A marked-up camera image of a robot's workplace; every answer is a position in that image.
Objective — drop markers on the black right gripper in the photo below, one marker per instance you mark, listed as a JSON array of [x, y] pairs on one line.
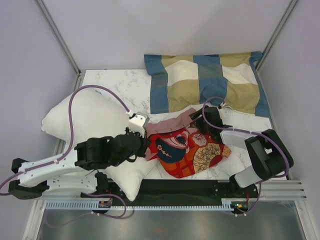
[[199, 124]]

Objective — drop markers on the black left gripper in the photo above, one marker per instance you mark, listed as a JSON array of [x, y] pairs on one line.
[[143, 151]]

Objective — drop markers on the red patterned pillowcase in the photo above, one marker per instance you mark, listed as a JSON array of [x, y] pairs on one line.
[[181, 148]]

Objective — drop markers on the white pillow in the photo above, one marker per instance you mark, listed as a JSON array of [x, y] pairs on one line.
[[91, 115]]

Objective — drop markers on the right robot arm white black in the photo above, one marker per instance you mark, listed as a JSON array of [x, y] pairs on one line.
[[267, 153]]

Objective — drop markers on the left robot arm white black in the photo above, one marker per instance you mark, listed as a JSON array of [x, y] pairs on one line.
[[85, 169]]

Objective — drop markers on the blue beige checkered pillow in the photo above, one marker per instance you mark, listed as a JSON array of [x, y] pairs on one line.
[[183, 80]]

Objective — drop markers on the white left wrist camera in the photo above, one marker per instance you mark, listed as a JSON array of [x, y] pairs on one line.
[[138, 122]]

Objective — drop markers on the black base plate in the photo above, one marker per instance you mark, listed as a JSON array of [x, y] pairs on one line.
[[184, 192]]

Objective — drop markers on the left aluminium frame post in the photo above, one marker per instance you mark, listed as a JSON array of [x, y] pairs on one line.
[[41, 5]]

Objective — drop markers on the aluminium frame post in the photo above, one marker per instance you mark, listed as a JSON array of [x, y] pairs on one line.
[[277, 32], [41, 5]]

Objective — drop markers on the white slotted cable duct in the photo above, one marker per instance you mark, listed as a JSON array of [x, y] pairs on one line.
[[99, 205]]

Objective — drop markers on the aluminium front rail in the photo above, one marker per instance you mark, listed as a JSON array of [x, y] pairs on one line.
[[282, 190]]

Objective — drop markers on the right aluminium frame post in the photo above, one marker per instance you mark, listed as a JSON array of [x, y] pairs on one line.
[[277, 32]]

